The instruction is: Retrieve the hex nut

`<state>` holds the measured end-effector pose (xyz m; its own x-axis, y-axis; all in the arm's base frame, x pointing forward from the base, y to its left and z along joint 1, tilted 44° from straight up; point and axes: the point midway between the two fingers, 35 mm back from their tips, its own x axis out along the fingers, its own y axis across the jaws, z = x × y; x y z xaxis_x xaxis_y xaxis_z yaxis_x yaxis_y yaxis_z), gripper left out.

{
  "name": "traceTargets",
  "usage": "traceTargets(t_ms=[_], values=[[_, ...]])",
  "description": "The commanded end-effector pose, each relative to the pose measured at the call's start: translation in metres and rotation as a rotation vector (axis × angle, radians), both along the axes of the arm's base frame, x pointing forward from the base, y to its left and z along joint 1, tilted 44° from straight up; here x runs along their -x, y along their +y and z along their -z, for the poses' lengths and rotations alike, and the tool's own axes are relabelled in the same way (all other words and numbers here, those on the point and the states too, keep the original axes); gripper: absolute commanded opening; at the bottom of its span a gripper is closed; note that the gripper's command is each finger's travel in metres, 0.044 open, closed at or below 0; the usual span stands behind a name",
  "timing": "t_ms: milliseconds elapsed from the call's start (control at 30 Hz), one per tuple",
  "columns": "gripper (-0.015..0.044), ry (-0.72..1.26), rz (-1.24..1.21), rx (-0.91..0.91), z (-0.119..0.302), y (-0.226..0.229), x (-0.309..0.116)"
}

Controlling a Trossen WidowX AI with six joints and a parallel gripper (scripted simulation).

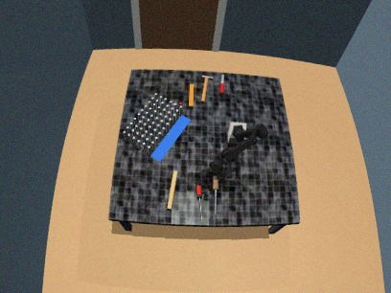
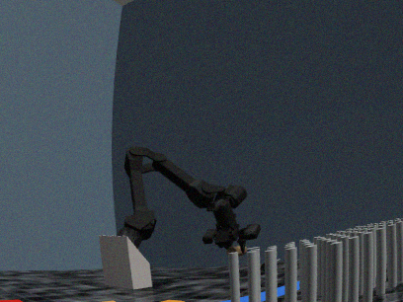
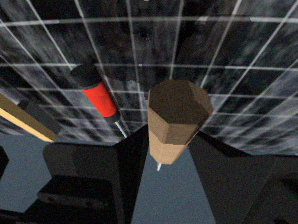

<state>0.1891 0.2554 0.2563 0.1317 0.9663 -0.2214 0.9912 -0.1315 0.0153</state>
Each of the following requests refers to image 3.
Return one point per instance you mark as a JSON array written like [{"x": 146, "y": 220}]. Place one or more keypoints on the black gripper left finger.
[{"x": 122, "y": 164}]

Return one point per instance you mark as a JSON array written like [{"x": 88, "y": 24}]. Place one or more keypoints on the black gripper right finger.
[{"x": 235, "y": 182}]

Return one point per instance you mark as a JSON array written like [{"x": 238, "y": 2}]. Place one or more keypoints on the red and black screwdriver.
[{"x": 89, "y": 80}]

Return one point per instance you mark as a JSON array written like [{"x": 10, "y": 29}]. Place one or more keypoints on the tan flat bar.
[{"x": 31, "y": 117}]

